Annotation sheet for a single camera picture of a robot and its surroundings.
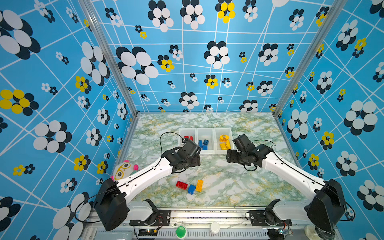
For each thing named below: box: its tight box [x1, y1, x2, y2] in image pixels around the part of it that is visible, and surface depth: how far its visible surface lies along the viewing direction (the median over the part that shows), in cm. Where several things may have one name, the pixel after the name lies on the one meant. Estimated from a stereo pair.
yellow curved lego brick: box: [220, 143, 227, 151], surface depth 101 cm
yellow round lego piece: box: [219, 134, 230, 142], surface depth 104 cm
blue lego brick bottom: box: [188, 184, 196, 195], surface depth 83 cm
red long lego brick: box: [175, 180, 188, 190], surface depth 84 cm
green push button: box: [175, 226, 187, 238], surface depth 64 cm
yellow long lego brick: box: [196, 179, 204, 192], surface depth 85 cm
